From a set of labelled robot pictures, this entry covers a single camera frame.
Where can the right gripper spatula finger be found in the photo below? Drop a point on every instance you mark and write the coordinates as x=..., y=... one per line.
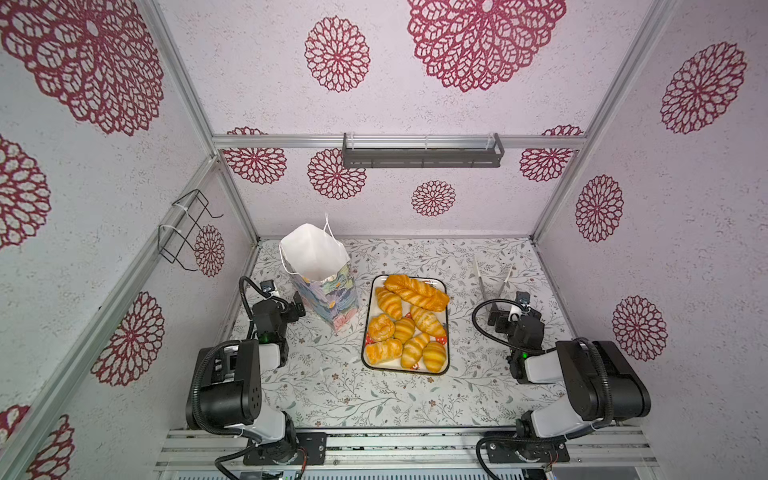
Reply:
x=479, y=277
x=502, y=287

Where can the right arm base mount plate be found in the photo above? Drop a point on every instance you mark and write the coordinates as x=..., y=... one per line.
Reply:
x=508, y=448

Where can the small fake croissant centre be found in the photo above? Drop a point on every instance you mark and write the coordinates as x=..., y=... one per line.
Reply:
x=404, y=330

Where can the black wall shelf rail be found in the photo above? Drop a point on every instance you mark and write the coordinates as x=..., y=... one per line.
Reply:
x=423, y=156

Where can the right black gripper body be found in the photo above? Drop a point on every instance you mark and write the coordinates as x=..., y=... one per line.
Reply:
x=504, y=318

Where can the flaky fake pastry bottom left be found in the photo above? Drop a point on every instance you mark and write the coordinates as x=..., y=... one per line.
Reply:
x=383, y=351

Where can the black wire wall rack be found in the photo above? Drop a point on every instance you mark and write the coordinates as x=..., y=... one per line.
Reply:
x=192, y=242

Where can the fake bun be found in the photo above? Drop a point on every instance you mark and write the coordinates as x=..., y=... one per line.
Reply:
x=434, y=356

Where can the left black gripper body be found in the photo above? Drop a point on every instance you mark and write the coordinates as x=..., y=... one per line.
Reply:
x=291, y=307

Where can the white strawberry tray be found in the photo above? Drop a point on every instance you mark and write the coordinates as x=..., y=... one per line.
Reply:
x=394, y=365

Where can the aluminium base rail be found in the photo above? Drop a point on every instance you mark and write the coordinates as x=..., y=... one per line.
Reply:
x=451, y=453

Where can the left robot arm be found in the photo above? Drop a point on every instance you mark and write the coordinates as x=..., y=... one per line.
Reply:
x=225, y=395

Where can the floral paper gift bag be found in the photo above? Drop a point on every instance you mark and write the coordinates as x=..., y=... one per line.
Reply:
x=319, y=267

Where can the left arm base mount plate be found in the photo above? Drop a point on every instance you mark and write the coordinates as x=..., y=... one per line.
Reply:
x=300, y=447

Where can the round knotted fake bread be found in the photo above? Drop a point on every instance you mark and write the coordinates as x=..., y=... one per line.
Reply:
x=381, y=328

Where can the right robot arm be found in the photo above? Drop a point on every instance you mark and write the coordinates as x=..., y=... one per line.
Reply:
x=600, y=385

